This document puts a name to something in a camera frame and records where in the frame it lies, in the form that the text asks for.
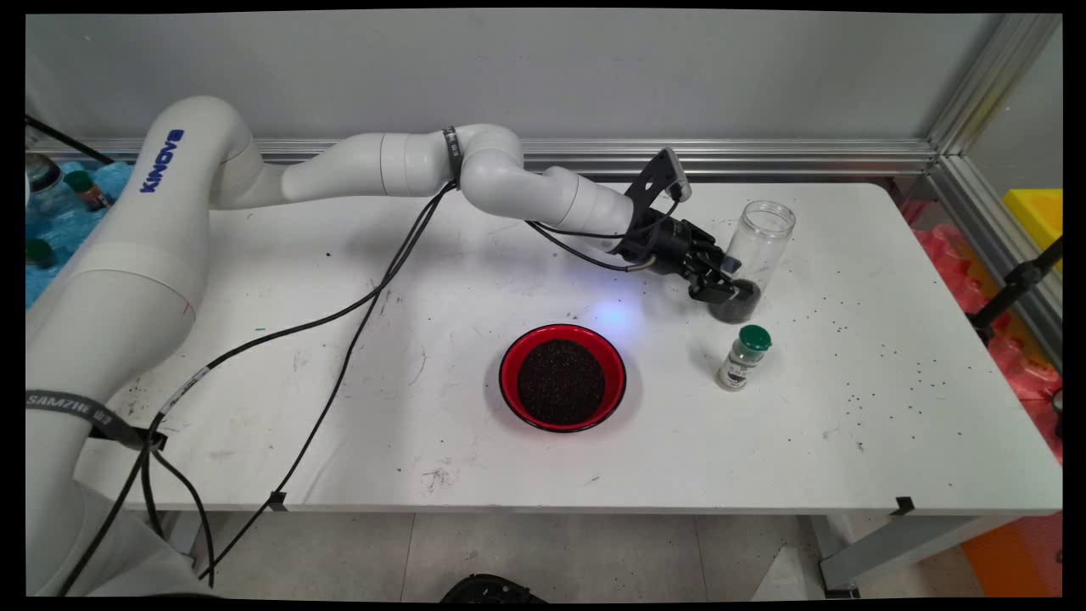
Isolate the clear plastic jar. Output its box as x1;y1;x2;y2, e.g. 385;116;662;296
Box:
709;200;797;324

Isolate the orange foam floor mat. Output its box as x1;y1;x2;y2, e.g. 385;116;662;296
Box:
959;513;1063;597

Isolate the aluminium frame post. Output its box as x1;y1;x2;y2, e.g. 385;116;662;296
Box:
925;13;1063;158

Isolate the black velcro cable strap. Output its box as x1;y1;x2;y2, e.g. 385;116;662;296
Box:
441;126;466;183
25;390;166;451

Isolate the short aluminium frame rail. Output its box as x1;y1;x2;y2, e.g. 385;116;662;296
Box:
929;155;1063;367

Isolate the red bowl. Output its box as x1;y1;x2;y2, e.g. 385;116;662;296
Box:
498;323;628;434

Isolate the long aluminium frame rail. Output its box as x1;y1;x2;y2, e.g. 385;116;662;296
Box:
25;138;943;183

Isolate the black stand pole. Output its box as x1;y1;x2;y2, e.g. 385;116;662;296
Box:
967;238;1063;345

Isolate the black seeds heap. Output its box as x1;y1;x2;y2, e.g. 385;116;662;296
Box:
517;339;607;425

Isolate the clear bottle with dark cap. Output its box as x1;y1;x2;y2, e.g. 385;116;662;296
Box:
25;153;67;217

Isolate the green capped spice bottle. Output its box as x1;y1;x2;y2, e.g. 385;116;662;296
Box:
717;324;773;392

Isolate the grey table leg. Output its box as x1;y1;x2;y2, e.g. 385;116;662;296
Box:
165;512;204;561
810;513;1019;597

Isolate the black round floor object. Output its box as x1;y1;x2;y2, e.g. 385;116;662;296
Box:
439;575;548;603

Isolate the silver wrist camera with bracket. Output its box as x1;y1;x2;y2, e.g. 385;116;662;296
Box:
626;147;693;226

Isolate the black camera cable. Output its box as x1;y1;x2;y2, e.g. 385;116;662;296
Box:
136;182;684;588

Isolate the pink plastic bag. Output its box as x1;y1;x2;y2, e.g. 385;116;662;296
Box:
899;199;1063;463

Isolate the thin black cord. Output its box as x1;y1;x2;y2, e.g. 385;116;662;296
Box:
25;115;115;165

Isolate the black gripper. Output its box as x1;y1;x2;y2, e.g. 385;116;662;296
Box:
613;212;760;306

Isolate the green capped red label bottle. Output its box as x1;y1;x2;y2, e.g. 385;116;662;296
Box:
64;170;111;211

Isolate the yellow foam block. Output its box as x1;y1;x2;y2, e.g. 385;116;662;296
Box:
1004;188;1063;272

